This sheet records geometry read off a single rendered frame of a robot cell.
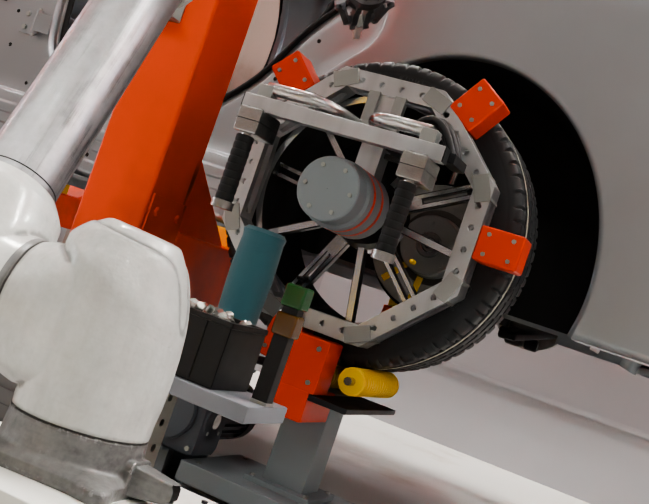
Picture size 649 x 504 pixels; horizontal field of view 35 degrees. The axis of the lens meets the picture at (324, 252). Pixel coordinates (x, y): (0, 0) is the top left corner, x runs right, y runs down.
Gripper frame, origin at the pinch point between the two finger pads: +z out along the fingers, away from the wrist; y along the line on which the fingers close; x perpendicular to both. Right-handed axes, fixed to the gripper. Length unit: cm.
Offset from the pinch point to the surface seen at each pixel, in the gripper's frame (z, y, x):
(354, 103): -2.4, -2.5, -18.4
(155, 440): -25, -46, -87
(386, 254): -36, -4, -58
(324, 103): -26.5, -11.6, -26.3
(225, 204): -23, -31, -44
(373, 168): -12.0, -1.1, -35.7
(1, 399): 22, -83, -75
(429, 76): -9.8, 12.8, -15.8
